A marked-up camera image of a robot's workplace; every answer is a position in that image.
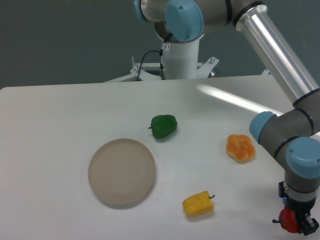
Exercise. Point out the green toy pepper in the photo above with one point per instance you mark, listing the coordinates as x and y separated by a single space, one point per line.
163 125

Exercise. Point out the orange toy bread roll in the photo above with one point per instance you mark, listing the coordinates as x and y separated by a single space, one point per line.
240 148

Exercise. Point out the yellow toy pepper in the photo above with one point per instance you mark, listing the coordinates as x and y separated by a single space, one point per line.
198 204

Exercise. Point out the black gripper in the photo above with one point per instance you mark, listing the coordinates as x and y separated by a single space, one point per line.
302 203

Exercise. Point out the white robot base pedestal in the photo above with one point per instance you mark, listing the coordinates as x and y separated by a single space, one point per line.
173 61

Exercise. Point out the red toy pepper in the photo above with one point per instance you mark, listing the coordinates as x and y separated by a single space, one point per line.
287 220

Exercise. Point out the beige round plate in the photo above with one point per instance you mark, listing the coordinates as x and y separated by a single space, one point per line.
122 172

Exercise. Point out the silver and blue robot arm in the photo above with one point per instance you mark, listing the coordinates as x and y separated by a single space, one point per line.
288 138

